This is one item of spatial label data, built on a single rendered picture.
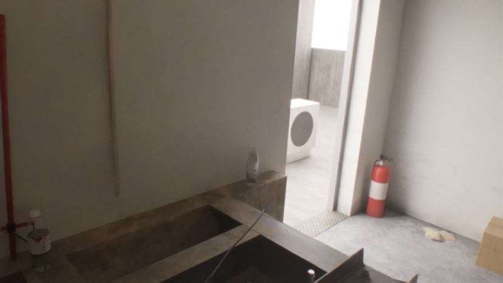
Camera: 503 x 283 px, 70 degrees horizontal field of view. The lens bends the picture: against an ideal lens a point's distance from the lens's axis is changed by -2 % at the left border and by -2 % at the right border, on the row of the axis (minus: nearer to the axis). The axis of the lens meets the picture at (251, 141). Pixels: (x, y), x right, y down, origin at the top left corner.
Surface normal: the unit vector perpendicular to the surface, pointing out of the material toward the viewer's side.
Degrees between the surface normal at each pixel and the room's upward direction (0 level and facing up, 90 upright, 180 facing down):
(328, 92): 90
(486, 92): 90
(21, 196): 90
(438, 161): 90
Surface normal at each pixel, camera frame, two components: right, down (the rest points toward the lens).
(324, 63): -0.71, 0.17
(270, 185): 0.70, 0.24
